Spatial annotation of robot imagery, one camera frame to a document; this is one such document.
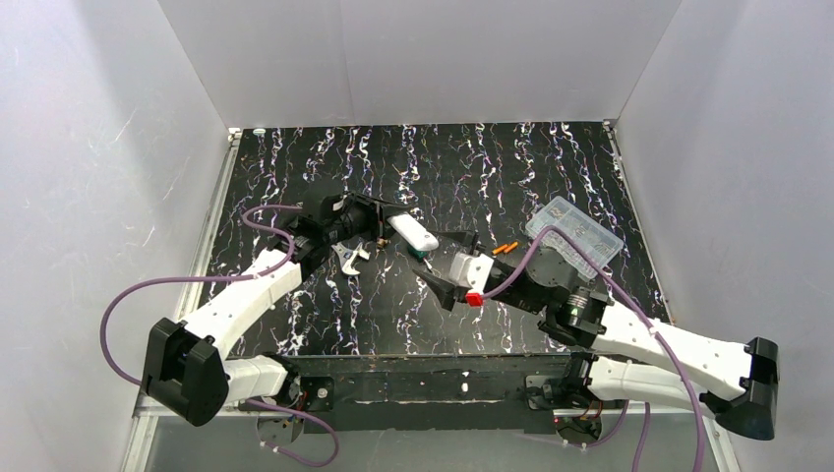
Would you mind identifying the red handled adjustable wrench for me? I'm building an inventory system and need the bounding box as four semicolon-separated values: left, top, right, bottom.
331;243;370;277

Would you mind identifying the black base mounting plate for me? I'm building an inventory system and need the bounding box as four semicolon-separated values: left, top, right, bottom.
237;354;626;435

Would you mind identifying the aluminium frame rail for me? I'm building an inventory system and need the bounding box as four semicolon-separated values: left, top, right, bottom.
120;128;243;471

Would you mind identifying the white remote control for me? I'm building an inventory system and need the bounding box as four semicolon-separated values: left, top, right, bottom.
387;213;439;252

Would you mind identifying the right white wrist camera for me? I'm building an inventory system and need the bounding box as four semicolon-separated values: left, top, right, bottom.
448;253;495;307

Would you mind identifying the green handled screwdriver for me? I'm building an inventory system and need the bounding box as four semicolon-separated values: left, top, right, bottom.
407;245;434;273

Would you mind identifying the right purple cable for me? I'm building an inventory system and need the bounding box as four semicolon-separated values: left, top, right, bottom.
482;224;708;472

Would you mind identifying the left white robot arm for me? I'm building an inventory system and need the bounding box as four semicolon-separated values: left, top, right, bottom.
140;192;439;426

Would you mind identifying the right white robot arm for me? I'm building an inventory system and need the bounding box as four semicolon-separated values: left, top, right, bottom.
415;248;780;441

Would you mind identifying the clear plastic screw box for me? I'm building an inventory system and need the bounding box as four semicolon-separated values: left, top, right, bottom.
524;197;625;281

